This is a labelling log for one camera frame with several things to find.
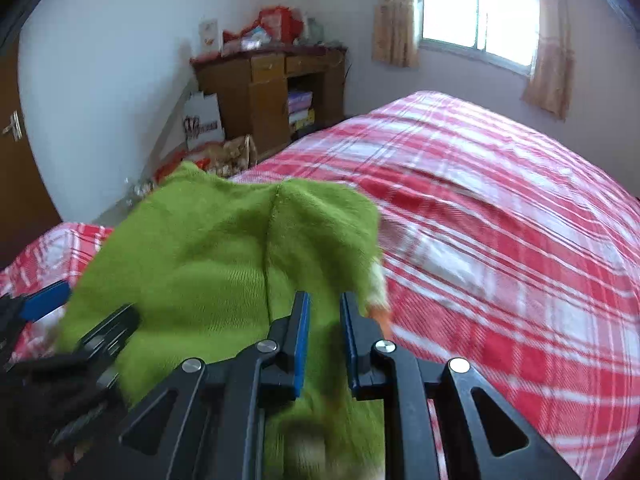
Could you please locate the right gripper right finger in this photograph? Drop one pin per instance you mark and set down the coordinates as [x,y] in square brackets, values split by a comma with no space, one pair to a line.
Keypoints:
[441,420]

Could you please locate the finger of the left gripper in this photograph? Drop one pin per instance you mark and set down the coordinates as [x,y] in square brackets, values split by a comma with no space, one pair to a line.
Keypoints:
[46,300]
[111,335]

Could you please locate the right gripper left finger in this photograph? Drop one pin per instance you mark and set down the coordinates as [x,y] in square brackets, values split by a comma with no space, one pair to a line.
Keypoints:
[207,420]

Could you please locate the green striped knit sweater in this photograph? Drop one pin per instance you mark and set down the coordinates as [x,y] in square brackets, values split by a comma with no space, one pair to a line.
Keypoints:
[210,264]

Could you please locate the brown wooden door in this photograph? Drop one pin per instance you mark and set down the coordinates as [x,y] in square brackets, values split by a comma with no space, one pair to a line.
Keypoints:
[26,208]

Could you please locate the red plastic bag on floor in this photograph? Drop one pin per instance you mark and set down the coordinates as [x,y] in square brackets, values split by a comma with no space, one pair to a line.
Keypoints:
[170,167]

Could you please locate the red plaid bed sheet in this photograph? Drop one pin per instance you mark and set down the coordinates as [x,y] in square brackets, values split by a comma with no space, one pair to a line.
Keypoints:
[498,244]

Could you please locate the patterned bag on floor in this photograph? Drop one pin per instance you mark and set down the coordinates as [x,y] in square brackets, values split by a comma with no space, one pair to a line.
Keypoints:
[230,158]

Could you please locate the white paper shopping bag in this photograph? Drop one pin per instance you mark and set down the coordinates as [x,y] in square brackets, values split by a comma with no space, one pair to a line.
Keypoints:
[201,121]

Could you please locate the wooden desk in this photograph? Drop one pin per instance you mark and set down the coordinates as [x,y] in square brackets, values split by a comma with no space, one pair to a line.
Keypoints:
[252,89]

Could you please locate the stacked boxes in desk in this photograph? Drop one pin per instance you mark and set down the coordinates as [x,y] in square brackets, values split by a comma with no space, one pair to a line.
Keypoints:
[300,110]

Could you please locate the white card on desk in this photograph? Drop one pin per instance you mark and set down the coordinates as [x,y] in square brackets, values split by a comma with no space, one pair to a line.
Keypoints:
[209,36]

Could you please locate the right beige window curtain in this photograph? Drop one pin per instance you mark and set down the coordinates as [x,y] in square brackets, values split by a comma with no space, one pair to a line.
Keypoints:
[551,80]

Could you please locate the beige window curtain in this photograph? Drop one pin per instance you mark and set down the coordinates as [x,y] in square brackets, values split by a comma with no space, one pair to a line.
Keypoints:
[551,80]
[395,40]

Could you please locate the red gift bag on desk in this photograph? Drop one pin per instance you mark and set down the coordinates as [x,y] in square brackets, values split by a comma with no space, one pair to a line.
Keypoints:
[281,24]

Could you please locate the left beige window curtain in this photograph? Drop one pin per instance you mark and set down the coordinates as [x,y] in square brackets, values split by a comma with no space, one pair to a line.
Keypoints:
[395,40]

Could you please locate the window with frame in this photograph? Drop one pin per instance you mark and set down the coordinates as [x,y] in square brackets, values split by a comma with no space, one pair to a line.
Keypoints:
[503,33]

